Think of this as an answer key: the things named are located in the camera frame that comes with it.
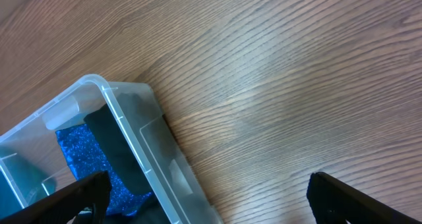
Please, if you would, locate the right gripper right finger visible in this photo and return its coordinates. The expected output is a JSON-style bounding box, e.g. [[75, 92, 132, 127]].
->
[[307, 172, 421, 224]]

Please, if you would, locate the black cloth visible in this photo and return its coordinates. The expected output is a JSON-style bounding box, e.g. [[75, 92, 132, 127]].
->
[[72, 92, 212, 224]]

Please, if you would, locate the blue sequin cloth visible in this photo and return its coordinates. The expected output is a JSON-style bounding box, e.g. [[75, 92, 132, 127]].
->
[[55, 124, 152, 216]]

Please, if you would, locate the clear plastic storage container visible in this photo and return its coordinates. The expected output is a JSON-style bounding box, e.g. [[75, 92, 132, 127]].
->
[[1, 74, 222, 223]]

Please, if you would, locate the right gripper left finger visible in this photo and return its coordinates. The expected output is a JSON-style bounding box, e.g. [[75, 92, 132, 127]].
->
[[1, 171, 111, 224]]

